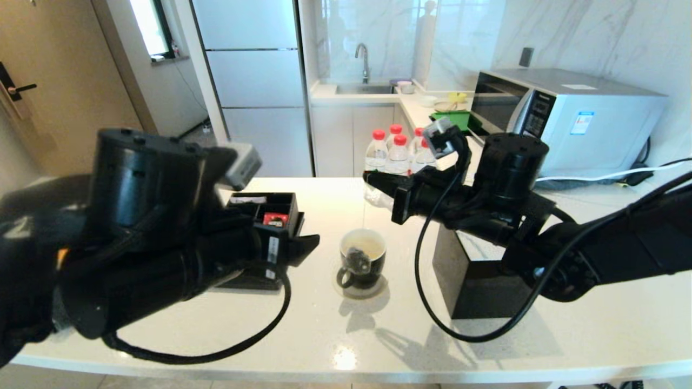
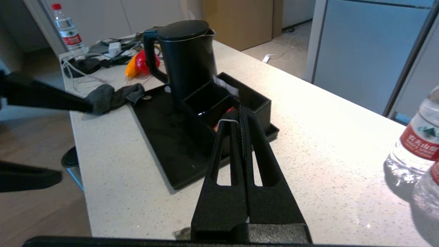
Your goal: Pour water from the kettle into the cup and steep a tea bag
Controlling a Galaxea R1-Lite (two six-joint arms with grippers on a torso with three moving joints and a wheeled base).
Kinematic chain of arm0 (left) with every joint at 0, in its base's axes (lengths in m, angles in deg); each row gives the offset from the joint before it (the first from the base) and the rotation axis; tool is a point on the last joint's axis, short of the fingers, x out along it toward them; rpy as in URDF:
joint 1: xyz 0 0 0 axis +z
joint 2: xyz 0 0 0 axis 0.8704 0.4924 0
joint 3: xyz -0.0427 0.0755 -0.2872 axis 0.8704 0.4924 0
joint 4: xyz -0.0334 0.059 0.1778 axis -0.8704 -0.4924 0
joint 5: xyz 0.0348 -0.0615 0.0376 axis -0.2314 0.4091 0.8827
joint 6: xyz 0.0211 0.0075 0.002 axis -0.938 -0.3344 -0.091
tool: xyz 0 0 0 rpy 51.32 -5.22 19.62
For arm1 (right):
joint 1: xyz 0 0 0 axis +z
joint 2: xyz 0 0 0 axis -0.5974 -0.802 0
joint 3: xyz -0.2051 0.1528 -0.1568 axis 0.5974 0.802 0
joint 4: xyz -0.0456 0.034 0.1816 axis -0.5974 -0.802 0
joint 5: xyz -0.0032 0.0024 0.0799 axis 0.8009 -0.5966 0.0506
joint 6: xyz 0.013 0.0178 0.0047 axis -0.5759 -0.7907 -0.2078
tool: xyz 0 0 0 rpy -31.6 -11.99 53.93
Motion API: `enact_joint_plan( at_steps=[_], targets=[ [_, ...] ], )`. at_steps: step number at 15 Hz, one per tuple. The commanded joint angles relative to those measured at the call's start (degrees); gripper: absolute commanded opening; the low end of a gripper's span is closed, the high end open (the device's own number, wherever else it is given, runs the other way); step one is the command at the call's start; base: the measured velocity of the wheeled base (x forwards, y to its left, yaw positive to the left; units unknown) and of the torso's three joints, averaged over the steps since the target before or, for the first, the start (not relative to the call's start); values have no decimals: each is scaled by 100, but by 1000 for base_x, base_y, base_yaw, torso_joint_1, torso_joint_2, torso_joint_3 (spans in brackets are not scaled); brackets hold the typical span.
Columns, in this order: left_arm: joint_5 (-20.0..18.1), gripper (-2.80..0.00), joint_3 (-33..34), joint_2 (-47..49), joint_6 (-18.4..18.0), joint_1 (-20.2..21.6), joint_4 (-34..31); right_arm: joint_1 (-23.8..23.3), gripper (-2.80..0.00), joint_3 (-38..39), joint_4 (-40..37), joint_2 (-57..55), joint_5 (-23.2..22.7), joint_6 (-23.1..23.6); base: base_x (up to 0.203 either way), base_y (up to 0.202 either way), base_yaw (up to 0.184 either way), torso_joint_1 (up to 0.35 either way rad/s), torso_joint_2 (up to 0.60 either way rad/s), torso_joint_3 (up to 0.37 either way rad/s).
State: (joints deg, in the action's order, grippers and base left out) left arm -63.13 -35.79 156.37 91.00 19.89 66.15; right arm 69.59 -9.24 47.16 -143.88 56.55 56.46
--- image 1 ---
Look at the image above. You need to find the tea bag with string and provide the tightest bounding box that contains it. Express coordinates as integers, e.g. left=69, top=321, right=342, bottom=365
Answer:
left=346, top=197, right=374, bottom=273

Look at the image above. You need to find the black serving tray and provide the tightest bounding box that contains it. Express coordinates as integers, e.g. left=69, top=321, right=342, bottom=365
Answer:
left=216, top=212, right=304, bottom=291

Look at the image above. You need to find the black compartment organizer box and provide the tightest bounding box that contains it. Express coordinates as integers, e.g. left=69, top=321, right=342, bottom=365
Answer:
left=227, top=193, right=304, bottom=238

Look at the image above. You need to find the white sink base cabinet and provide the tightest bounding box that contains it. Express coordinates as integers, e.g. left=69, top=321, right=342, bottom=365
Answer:
left=311, top=103, right=403, bottom=178

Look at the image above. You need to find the black mug white inside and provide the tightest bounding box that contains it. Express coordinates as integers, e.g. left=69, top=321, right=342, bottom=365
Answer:
left=336, top=229, right=387, bottom=291

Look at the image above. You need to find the green plastic board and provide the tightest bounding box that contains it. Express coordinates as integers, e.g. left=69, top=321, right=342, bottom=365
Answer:
left=430, top=111, right=472, bottom=131

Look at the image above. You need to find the round beige coaster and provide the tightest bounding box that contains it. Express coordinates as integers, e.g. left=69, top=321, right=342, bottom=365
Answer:
left=331, top=270, right=387, bottom=299

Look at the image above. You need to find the steel kitchen sink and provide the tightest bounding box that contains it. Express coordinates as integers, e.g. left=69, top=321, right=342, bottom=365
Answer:
left=335, top=84, right=395, bottom=96

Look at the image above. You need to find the black white tissue box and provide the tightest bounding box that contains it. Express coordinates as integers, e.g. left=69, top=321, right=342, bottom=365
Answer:
left=432, top=224, right=536, bottom=319

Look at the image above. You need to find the chrome sink faucet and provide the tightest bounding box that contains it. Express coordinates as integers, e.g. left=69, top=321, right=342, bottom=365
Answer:
left=355, top=44, right=370, bottom=85

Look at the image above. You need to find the white refrigerator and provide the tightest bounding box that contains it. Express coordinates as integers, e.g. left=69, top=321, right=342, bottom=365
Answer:
left=189, top=0, right=314, bottom=178

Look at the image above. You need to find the silver microwave oven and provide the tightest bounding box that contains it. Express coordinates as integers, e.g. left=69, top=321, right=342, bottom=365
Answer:
left=468, top=69, right=667, bottom=179

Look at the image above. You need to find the brown wooden door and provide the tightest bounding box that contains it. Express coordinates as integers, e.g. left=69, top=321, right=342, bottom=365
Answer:
left=0, top=0, right=157, bottom=179

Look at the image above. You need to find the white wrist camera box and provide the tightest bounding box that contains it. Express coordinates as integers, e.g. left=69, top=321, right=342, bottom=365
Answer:
left=224, top=142, right=263, bottom=191

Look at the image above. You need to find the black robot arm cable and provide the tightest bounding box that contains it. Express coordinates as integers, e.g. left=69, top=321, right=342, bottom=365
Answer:
left=103, top=270, right=292, bottom=364

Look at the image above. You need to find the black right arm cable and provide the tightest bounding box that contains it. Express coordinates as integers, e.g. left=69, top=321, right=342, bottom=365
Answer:
left=415, top=135, right=692, bottom=344

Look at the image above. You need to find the white cable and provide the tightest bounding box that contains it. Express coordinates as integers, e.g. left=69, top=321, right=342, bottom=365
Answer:
left=538, top=160, right=692, bottom=183

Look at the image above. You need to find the black power cable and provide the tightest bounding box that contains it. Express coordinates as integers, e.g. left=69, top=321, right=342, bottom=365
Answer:
left=616, top=138, right=692, bottom=187

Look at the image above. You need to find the window with dark frame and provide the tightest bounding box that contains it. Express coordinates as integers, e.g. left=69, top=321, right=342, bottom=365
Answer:
left=129, top=0, right=176, bottom=63

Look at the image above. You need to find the black coiled cable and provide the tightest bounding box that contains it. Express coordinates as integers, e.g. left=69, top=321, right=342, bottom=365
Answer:
left=557, top=381, right=647, bottom=389

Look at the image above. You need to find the black door handle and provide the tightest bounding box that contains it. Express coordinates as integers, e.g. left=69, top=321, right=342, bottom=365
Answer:
left=0, top=62, right=37, bottom=103

